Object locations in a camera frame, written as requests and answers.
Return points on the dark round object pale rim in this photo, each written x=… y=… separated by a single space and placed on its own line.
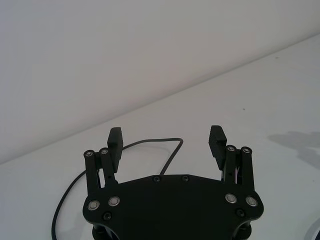
x=317 y=231

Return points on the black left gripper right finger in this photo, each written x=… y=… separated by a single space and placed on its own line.
x=217 y=147

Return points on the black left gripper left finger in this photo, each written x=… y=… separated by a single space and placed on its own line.
x=113 y=150

